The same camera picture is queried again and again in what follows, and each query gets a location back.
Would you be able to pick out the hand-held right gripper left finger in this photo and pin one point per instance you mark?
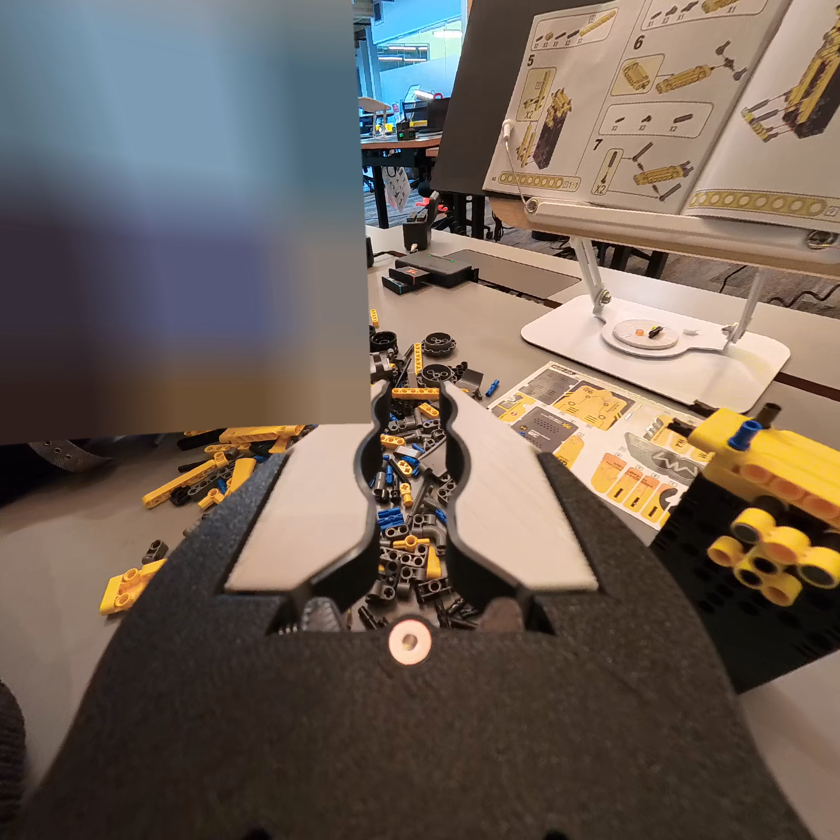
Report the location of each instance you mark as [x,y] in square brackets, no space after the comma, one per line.
[315,512]

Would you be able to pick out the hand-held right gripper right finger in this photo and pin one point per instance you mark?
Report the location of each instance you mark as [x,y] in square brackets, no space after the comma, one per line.
[512,512]

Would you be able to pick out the pile of yellow grey building pieces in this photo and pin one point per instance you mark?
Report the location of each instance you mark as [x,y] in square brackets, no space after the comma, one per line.
[417,393]

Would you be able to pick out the yellow grey sticker sheet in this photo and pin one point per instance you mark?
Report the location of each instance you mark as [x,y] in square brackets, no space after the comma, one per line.
[558,426]

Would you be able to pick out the small grey sprocket wheel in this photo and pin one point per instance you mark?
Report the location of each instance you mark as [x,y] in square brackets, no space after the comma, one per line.
[439,342]
[438,374]

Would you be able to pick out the black tire wheel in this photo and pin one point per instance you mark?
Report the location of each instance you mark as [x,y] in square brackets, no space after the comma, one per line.
[384,341]

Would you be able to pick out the yellow perforated block piece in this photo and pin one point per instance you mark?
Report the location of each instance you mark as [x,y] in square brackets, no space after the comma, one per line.
[128,584]

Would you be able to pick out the black yellow assembled model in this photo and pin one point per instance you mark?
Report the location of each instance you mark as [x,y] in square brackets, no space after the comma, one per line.
[709,590]

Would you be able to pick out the small black box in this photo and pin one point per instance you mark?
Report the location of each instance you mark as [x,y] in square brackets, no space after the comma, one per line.
[403,282]

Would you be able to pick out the white book stand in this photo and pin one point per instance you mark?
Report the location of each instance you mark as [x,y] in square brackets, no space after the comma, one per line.
[722,374]

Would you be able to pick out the black hub device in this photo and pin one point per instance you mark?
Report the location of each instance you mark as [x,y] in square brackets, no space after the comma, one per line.
[446,269]

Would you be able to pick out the black dock with red lever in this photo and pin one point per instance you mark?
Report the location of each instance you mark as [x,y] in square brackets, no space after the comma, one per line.
[417,229]

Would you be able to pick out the white tote bag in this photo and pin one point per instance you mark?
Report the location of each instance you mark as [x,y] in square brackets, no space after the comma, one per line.
[397,190]

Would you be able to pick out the wooden office desk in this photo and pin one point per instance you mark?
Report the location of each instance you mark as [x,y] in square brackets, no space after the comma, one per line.
[407,141]

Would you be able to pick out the white laptop stand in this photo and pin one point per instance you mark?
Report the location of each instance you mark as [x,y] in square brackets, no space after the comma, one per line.
[374,105]

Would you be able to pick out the black panel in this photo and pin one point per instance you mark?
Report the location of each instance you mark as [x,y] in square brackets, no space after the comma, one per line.
[479,98]

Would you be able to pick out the open instruction booklet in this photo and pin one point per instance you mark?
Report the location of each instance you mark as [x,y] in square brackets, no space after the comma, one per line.
[656,98]

